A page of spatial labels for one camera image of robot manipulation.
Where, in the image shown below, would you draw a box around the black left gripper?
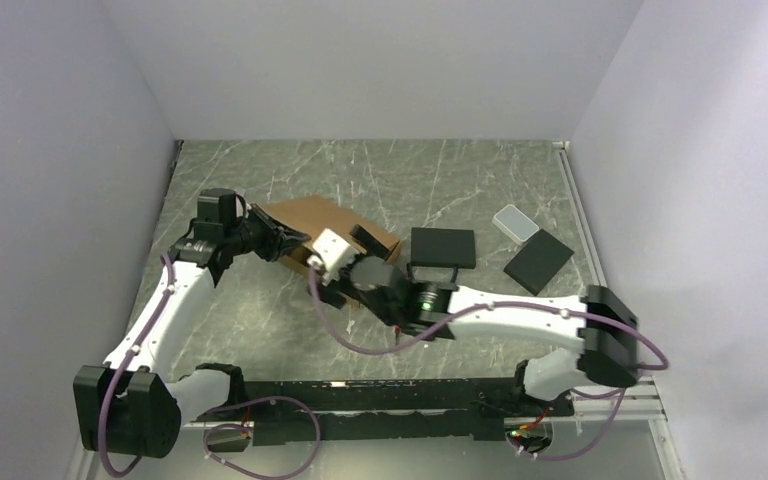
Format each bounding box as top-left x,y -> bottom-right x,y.
225,203 -> 311,263

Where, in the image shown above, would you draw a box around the brown cardboard express box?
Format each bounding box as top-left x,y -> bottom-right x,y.
254,195 -> 402,309

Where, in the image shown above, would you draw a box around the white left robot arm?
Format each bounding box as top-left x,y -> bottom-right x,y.
73,188 -> 310,458

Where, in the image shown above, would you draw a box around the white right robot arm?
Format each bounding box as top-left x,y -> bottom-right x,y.
307,229 -> 641,415

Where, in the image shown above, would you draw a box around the small grey white box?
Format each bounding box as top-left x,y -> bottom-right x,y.
492,204 -> 540,245

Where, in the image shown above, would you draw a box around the black flat pad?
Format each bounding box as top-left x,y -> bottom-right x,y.
503,229 -> 574,295
410,227 -> 477,269

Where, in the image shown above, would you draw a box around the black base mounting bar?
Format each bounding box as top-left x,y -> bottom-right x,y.
198,377 -> 574,446

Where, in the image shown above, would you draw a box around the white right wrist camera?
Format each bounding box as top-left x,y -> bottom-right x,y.
306,228 -> 363,285

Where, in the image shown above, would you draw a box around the blue handled pliers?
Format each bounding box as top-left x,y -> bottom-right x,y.
406,263 -> 461,284

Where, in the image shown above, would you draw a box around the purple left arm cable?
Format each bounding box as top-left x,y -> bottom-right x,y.
97,251 -> 323,480

